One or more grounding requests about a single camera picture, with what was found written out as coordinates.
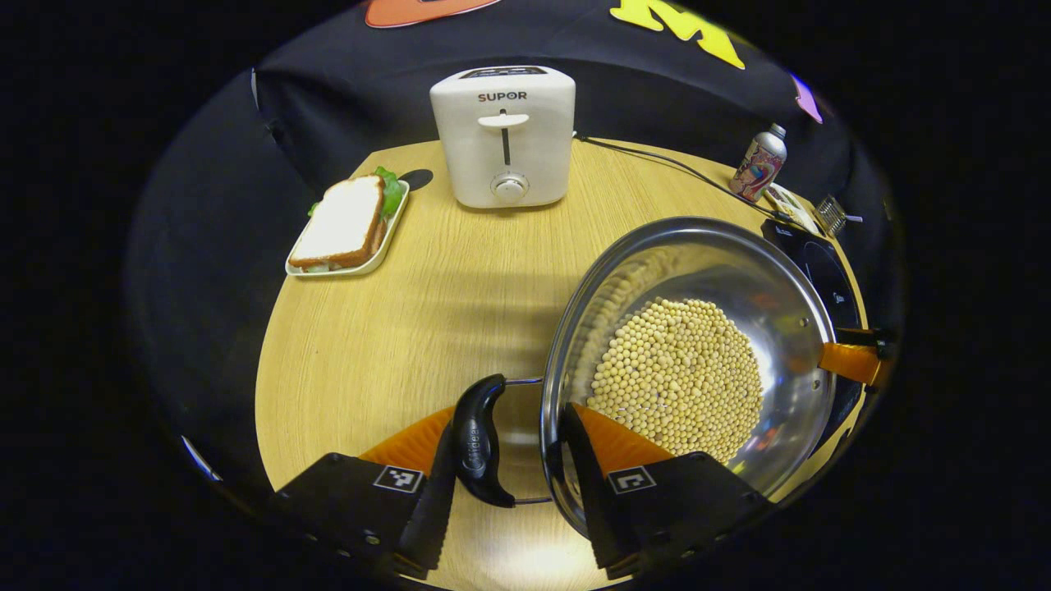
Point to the white toaster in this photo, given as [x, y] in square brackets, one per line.
[501, 156]

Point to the silver bottle with pink label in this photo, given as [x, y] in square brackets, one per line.
[758, 167]

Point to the white divided tray of beans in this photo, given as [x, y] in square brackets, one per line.
[791, 208]

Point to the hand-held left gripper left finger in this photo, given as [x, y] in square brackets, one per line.
[435, 501]

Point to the small rectangular plate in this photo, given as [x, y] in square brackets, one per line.
[390, 238]

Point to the black induction cooktop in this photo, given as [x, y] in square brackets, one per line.
[831, 275]

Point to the pile of soybeans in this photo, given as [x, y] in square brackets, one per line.
[677, 369]

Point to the sandwich with lettuce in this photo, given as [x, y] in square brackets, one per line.
[345, 222]

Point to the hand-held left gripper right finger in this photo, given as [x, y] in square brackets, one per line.
[587, 484]

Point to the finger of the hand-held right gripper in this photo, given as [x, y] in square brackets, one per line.
[850, 363]

